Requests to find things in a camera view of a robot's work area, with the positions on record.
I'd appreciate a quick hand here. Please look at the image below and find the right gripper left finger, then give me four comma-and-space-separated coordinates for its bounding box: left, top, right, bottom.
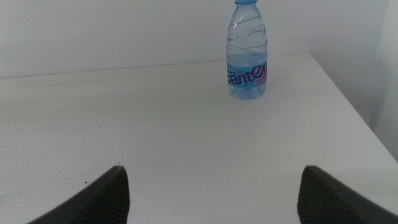
27, 165, 131, 224

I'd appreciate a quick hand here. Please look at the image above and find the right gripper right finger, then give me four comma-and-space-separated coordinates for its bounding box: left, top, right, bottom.
296, 165, 398, 224

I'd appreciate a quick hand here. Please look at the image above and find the clear water bottle blue cap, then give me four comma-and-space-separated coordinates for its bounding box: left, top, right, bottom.
226, 0, 269, 100

